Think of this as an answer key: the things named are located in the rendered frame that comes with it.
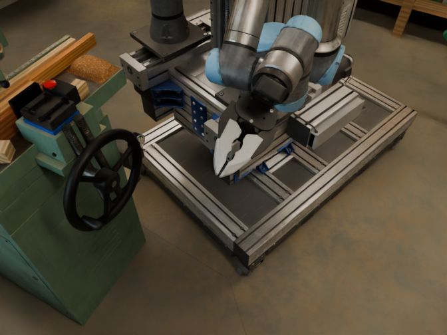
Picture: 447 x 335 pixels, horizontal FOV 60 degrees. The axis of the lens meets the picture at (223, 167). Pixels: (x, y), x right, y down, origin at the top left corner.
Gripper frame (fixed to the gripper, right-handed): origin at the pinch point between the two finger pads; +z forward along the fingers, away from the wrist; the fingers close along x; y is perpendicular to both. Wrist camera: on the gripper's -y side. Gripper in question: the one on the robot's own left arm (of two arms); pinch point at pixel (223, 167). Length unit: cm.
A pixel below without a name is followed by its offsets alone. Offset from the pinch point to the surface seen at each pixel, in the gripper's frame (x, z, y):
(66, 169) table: 32, 2, 48
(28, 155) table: 42, 3, 49
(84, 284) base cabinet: 17, 22, 108
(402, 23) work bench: -66, -240, 139
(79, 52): 55, -34, 58
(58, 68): 56, -25, 56
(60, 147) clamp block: 35, 0, 41
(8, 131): 50, 1, 48
